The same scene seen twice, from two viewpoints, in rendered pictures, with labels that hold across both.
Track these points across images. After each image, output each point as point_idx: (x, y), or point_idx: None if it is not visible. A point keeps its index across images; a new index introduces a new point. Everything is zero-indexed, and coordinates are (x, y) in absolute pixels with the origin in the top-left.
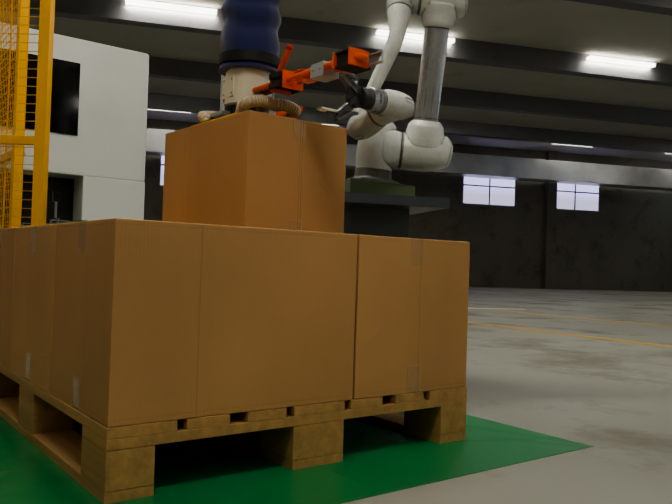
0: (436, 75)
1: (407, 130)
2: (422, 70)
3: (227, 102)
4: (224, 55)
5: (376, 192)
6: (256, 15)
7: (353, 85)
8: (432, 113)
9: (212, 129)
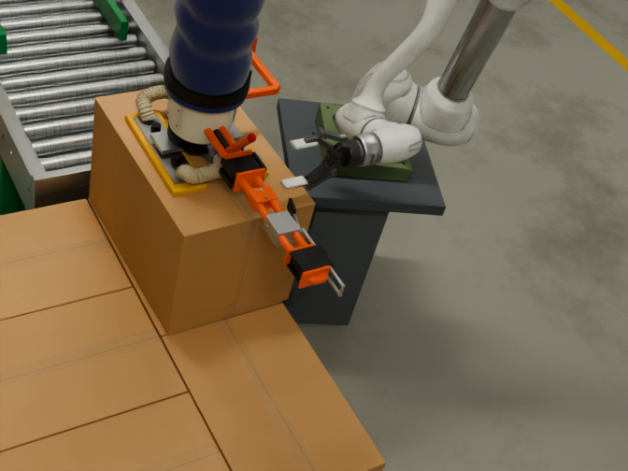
0: (479, 59)
1: (423, 98)
2: (463, 44)
3: (171, 128)
4: (170, 84)
5: (360, 174)
6: (218, 54)
7: (336, 150)
8: (461, 94)
9: (146, 188)
